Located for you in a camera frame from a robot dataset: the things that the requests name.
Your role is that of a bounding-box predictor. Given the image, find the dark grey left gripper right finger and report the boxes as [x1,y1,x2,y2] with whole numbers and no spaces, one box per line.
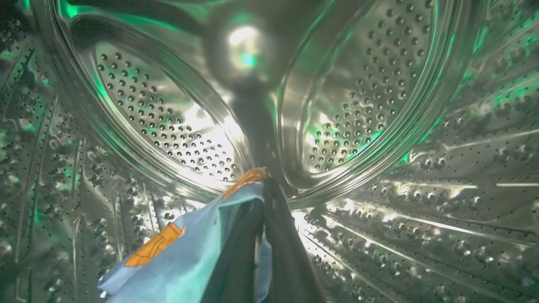
[262,177,327,303]

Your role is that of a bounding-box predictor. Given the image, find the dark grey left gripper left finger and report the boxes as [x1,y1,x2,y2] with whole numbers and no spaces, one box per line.
[201,198,265,303]

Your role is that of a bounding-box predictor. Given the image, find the blue cartoon print garment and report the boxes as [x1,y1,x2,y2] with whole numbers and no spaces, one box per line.
[98,167,274,303]

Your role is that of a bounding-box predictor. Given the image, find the perforated steel drum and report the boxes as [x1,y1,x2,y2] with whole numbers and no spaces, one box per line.
[0,0,539,303]

